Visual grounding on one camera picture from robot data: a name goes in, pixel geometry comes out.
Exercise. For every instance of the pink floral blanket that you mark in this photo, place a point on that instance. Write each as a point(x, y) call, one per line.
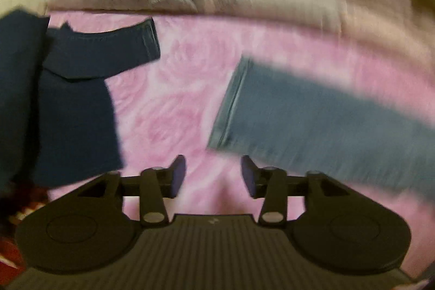
point(183, 89)

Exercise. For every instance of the navy blue shirt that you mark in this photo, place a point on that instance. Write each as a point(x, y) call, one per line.
point(74, 127)

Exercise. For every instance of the red knit sweater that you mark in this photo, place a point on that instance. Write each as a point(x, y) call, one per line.
point(13, 262)

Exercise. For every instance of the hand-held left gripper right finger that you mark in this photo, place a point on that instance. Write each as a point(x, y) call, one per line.
point(247, 174)

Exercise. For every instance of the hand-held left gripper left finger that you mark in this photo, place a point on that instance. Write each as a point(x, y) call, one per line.
point(178, 174)

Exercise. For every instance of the blue jeans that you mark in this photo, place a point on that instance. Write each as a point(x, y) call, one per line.
point(306, 127)

